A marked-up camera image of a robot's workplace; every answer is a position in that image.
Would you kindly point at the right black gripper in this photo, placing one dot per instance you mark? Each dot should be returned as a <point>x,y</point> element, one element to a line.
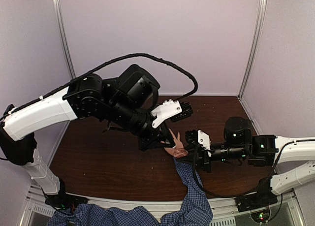
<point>202,156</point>

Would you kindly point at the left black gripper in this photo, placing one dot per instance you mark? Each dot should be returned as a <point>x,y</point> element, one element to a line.
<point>163,134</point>

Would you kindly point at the pink nail polish bottle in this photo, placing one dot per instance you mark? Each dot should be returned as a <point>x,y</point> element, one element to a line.
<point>180,152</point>

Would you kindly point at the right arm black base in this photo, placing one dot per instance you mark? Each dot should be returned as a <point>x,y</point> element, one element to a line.
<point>255,201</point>

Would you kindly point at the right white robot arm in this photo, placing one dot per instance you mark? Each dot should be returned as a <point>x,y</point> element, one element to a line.
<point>292,159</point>

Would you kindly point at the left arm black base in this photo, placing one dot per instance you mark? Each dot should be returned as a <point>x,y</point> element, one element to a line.
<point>65,202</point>

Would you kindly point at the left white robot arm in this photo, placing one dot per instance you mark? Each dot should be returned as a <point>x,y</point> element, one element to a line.
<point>129,101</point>

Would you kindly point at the mannequin hand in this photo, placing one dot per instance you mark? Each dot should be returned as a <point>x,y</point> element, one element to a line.
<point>179,144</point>

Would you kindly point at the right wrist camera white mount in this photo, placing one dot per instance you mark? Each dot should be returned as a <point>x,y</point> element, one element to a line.
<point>198,137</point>

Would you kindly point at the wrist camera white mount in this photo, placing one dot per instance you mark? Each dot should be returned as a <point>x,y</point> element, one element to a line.
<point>171,109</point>
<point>198,137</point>

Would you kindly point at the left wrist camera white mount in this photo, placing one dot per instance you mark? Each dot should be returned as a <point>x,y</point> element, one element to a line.
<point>171,109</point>

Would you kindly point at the right aluminium frame post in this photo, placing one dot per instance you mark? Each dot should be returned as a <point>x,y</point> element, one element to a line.
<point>260,18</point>

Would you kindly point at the aluminium frame post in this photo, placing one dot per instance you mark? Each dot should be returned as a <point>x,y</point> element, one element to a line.
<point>59,16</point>
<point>260,18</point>

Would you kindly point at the left aluminium frame post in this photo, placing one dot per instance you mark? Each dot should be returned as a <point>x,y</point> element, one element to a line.
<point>59,16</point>

